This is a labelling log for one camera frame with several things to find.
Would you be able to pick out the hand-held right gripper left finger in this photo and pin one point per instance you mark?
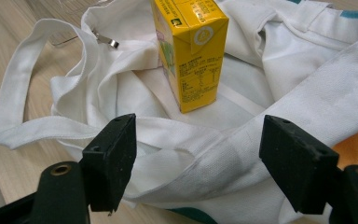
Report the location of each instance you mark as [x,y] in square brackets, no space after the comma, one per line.
[110,161]

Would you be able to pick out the metal clip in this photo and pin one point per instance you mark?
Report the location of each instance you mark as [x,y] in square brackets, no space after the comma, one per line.
[107,39]

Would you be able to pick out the yellow drink carton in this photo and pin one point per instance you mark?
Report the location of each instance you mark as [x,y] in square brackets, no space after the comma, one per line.
[192,53]

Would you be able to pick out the white canvas tote bag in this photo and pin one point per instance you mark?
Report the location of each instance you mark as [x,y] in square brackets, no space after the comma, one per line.
[230,130]

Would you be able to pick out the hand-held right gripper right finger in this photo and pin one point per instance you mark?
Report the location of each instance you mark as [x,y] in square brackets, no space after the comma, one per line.
[295,168]

